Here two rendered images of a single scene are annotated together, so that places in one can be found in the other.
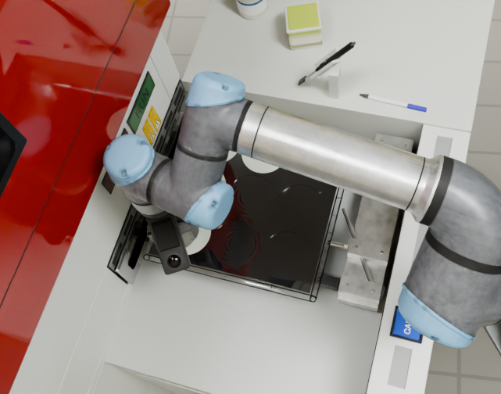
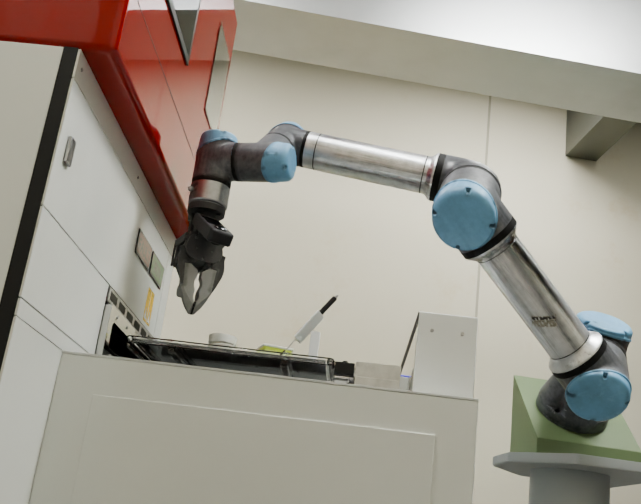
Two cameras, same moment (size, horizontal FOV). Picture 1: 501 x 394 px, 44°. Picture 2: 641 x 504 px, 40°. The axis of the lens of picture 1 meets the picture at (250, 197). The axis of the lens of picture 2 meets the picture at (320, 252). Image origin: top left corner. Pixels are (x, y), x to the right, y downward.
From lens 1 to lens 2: 1.94 m
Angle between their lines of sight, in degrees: 87
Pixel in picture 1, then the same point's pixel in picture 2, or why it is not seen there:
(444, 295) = (465, 174)
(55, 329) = (99, 198)
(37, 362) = (91, 174)
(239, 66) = not seen: hidden behind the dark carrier
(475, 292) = (484, 176)
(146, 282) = not seen: hidden behind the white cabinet
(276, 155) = (334, 140)
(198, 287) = not seen: hidden behind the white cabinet
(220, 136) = (296, 132)
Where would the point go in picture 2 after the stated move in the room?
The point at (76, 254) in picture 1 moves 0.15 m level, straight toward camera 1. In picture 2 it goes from (121, 210) to (194, 206)
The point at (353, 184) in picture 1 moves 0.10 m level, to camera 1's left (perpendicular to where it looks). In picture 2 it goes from (387, 152) to (345, 135)
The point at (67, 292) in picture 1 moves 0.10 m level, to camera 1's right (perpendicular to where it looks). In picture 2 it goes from (109, 207) to (164, 224)
